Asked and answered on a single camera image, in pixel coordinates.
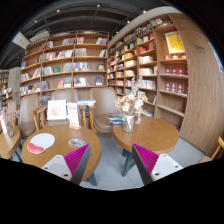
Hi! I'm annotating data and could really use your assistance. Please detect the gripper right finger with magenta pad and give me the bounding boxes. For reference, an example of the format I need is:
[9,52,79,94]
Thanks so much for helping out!
[132,143,182,185]

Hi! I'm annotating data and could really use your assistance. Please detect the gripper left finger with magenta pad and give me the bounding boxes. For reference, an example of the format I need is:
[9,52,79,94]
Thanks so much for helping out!
[42,144,91,185]

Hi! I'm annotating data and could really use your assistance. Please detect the white mouse pad red rest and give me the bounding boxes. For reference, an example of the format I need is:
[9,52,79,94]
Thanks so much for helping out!
[27,133,55,154]

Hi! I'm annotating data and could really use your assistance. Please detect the round wooden table right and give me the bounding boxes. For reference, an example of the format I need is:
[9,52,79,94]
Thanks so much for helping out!
[113,116,179,176]

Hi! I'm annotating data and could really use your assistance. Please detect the round wooden table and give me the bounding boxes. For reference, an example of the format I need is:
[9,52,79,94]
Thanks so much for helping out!
[22,124,101,186]
[113,116,179,176]

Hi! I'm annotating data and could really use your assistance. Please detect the round wooden table left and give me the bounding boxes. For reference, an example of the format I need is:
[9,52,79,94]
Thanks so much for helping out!
[22,124,101,186]

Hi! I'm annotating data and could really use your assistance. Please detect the wooden chair right edge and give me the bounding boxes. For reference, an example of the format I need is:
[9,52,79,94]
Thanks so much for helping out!
[199,137,224,163]

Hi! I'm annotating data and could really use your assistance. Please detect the white sign on wooden stand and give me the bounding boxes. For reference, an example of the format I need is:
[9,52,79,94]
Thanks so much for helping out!
[67,102,81,130]

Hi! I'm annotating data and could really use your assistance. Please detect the stack of books on chair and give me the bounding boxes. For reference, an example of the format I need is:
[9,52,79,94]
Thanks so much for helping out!
[108,113,124,124]

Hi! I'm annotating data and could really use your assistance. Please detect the white framed picture card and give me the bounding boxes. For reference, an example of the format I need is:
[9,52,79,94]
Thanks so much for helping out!
[47,100,66,120]

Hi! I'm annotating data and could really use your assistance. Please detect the beige armchair left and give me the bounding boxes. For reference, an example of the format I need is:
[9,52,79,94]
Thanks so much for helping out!
[17,94,38,138]

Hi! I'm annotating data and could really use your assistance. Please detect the beige armchair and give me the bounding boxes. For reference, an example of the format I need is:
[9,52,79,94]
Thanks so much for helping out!
[47,89,78,126]
[17,94,38,138]
[90,87,118,133]

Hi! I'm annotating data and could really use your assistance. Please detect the glass vase with dried flowers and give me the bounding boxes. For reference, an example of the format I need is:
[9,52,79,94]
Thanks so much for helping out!
[115,78,148,133]

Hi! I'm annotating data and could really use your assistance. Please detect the wooden table far left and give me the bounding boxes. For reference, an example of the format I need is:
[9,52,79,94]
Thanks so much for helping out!
[0,127,21,159]

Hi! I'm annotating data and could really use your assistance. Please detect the beige armchair middle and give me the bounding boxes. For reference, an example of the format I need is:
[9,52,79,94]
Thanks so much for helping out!
[47,89,78,126]

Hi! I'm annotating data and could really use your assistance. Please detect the beige armchair right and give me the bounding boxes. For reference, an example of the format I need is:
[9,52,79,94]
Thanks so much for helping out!
[90,87,118,133]

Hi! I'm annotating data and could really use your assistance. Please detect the yellow framed poster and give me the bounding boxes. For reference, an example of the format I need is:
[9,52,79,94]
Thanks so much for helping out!
[165,31,185,54]

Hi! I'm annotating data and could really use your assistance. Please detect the wooden chair frame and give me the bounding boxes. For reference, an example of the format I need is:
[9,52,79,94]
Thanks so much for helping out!
[31,104,95,131]

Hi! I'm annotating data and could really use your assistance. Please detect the wooden bookshelf back wall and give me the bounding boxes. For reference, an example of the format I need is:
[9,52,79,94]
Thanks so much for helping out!
[20,31,109,99]

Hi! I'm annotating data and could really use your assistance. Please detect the wooden bookshelf wall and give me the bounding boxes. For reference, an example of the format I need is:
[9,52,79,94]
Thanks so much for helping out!
[20,31,109,99]
[108,13,188,129]

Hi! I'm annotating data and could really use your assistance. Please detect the wooden bookshelf right wall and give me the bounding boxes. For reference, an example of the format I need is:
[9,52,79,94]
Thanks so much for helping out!
[108,13,188,129]

